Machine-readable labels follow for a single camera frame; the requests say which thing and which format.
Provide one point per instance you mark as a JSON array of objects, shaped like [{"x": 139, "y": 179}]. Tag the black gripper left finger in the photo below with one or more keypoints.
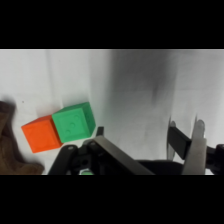
[{"x": 80, "y": 160}]

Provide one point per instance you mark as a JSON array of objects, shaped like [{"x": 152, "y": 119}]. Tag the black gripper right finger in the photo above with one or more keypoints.
[{"x": 196, "y": 156}]

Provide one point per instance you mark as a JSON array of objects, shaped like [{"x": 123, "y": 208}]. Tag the green cube block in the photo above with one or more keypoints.
[{"x": 74, "y": 122}]

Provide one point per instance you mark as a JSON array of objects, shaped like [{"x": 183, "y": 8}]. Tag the orange red cube block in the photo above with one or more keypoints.
[{"x": 41, "y": 135}]

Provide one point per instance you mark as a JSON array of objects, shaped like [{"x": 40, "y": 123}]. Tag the brown plush toy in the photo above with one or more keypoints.
[{"x": 10, "y": 146}]

